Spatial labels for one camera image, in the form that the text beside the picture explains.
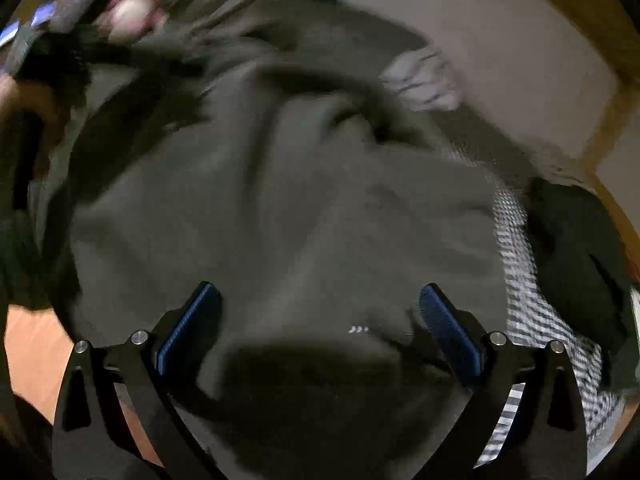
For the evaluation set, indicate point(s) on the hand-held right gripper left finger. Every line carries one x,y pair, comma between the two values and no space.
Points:
187,332

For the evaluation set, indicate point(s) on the wooden bed frame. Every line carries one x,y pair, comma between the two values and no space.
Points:
615,110

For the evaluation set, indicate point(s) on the grey lettered hoodie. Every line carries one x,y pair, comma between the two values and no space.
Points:
280,220

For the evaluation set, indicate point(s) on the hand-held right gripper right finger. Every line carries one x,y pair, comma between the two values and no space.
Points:
450,335

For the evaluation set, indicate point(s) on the checkered bed sheet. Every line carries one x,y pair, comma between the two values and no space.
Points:
540,320

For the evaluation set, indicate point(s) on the person's left forearm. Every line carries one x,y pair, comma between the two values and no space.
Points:
22,102

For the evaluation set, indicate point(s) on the pink plush toy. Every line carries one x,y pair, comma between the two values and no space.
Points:
130,17

